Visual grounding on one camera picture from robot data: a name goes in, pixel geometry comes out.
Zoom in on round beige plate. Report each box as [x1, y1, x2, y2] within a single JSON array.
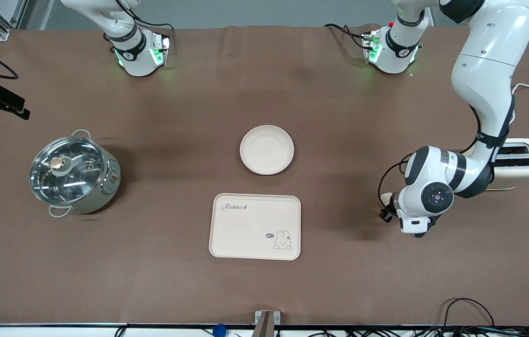
[[239, 125, 295, 176]]

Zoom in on black arm base cable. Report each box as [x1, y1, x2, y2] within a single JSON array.
[[114, 0, 175, 37], [323, 23, 368, 50]]

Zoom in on black looped floor cable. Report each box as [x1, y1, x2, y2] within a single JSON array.
[[442, 297, 497, 337]]

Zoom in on white table front rail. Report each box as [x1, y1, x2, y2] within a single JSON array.
[[0, 322, 529, 337]]

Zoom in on brown table cover mat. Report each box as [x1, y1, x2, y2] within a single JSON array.
[[0, 23, 529, 327]]

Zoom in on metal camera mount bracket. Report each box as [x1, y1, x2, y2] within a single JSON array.
[[254, 310, 281, 337]]

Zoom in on beige rabbit print tray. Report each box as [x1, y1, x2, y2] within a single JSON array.
[[209, 193, 302, 261]]

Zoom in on steel electric cooking pot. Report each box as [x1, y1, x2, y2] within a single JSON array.
[[29, 129, 123, 219]]

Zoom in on glass pot lid with knob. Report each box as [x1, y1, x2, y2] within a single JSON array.
[[29, 136, 105, 205]]

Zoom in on black floor cable bundle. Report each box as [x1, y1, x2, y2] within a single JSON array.
[[309, 325, 529, 337]]

